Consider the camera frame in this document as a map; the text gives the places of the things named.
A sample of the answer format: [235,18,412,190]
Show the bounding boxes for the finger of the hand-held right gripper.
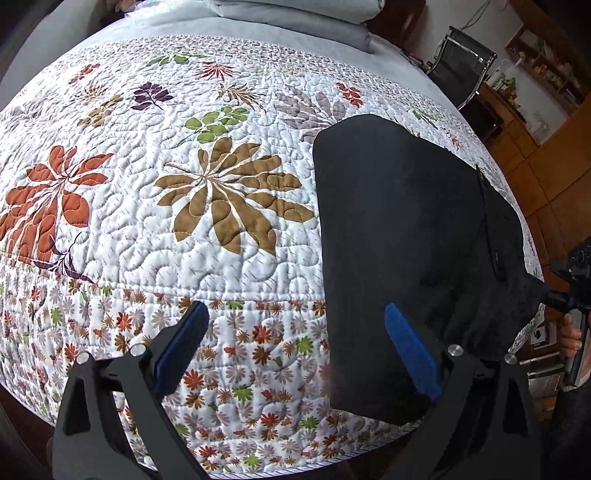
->
[538,281,571,313]

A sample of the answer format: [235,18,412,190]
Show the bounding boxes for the floral quilted bedspread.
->
[0,34,546,477]

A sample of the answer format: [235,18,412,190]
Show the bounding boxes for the black office chair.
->
[425,25,499,112]

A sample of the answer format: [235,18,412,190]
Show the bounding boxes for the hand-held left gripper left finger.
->
[52,300,211,480]

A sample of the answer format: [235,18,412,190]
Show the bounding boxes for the white wall cable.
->
[461,0,491,29]

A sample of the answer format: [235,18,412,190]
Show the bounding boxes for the wooden wall shelf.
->
[503,22,583,117]

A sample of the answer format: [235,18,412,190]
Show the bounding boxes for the person's right forearm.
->
[545,384,591,480]

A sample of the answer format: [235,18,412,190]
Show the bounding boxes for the light blue folded duvet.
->
[207,0,387,22]

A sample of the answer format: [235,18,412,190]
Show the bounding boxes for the dark wooden headboard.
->
[383,0,426,52]

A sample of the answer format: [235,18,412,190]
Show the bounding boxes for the wooden desk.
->
[475,78,573,195]

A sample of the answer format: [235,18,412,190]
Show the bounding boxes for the light blue flat pillow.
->
[203,9,376,53]

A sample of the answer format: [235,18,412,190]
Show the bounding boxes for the black pants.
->
[311,114,549,428]

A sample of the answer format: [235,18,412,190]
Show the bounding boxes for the person's right hand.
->
[560,313,584,359]

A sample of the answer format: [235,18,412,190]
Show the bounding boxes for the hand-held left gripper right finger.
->
[384,302,542,480]

